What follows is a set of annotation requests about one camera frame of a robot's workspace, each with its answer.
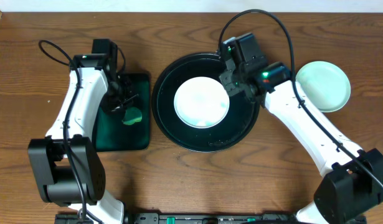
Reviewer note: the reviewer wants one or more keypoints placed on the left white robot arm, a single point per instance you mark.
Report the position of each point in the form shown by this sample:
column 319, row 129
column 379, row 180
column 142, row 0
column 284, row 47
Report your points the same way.
column 66, row 167

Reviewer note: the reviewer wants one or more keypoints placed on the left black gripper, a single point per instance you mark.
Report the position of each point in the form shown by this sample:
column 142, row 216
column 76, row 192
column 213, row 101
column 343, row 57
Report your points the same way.
column 121, row 104

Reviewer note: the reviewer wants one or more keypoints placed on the black round tray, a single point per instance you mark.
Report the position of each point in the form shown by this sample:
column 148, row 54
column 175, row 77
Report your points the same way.
column 236, row 125

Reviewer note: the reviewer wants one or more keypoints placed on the black rectangular water tray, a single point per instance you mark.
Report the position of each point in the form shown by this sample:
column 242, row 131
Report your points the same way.
column 110, row 134

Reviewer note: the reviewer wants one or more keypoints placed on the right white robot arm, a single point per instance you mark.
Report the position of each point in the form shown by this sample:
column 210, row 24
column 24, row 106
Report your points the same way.
column 352, row 178

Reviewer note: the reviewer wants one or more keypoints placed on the green sponge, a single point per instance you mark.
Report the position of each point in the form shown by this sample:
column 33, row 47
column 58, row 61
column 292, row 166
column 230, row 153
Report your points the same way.
column 132, row 115

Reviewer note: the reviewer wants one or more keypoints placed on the pink white plate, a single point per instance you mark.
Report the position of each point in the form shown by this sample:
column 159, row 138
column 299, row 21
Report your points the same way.
column 201, row 102

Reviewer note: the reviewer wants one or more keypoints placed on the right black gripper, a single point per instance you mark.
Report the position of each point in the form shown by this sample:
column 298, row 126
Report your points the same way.
column 228, row 78

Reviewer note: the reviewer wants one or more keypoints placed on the mint green plate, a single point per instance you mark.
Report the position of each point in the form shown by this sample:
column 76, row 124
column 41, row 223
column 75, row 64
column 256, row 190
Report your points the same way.
column 325, row 84

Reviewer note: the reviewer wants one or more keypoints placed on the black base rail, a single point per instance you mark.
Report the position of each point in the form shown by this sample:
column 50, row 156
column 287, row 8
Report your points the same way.
column 154, row 218

